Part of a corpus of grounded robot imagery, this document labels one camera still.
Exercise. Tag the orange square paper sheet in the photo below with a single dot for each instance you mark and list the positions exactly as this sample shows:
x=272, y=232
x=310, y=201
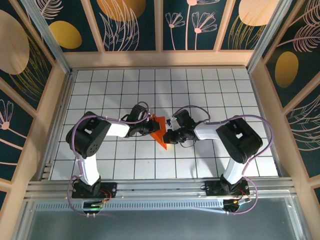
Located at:
x=157, y=137

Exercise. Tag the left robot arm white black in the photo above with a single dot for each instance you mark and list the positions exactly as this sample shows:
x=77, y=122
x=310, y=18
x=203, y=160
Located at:
x=88, y=137

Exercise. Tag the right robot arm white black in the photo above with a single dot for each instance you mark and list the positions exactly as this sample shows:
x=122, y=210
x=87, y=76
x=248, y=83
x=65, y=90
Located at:
x=240, y=142

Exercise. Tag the grey metal sheet panel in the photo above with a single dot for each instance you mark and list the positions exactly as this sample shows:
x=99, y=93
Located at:
x=160, y=225

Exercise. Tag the aluminium front frame rail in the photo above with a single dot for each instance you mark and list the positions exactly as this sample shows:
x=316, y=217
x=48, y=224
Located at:
x=160, y=187

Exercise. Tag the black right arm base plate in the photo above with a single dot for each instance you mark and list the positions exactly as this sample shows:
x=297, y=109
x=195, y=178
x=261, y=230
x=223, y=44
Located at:
x=212, y=188

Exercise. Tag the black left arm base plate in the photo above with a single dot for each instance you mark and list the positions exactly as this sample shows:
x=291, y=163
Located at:
x=110, y=187

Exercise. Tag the aluminium side rail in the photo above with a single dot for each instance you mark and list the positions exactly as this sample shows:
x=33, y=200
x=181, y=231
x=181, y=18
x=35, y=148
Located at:
x=265, y=120
x=61, y=120

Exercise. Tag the aluminium corner post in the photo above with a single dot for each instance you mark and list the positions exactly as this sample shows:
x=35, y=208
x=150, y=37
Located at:
x=53, y=47
x=265, y=37

